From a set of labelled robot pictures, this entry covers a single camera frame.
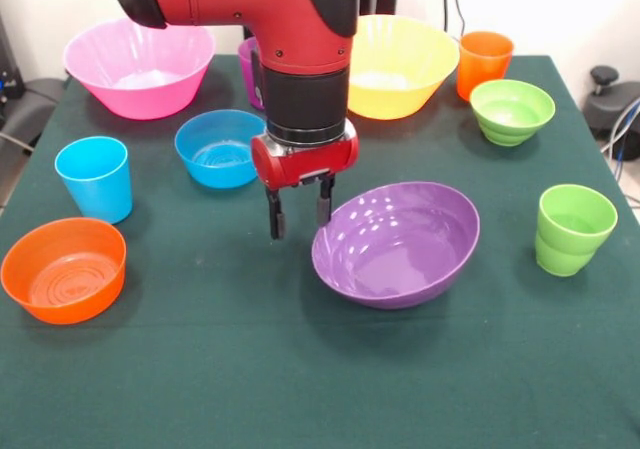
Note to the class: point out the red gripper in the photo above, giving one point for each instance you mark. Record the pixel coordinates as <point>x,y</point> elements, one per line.
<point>310,164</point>

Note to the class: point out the purple plastic bowl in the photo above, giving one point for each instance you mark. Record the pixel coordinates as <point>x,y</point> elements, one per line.
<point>395,259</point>

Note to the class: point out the yellow plastic bowl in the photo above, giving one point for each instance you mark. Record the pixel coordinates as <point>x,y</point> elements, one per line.
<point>400,69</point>

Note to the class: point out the green plastic bowl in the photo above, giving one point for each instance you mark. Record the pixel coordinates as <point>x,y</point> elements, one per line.
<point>512,119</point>

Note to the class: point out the orange plastic bowl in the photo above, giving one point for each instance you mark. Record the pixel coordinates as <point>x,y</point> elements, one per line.
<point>65,299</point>

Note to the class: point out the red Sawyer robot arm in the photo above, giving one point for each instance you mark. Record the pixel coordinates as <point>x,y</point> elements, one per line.
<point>300,29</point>

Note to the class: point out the blue plastic bowl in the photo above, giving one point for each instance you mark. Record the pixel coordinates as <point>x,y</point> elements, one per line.
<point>215,169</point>

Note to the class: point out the purple plastic cup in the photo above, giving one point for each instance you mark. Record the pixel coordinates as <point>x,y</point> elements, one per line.
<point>247,79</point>

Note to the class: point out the dark green tablecloth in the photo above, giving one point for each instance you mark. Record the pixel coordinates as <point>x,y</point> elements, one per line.
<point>250,369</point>

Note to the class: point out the pink plastic bowl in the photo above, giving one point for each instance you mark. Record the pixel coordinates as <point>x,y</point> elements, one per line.
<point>140,94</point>

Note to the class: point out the blue plastic cup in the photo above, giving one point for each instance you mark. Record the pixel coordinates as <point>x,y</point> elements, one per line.
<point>100,194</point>

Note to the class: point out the orange plastic cup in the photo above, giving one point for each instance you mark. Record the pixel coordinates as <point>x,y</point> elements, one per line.
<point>482,61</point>

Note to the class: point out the green plastic cup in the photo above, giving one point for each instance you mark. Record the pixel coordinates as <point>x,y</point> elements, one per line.
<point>570,254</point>

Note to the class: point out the grey chair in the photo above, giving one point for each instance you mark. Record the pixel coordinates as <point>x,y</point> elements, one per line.
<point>30,104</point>

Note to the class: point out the dark equipment box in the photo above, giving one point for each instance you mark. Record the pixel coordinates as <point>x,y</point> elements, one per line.
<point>7,84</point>

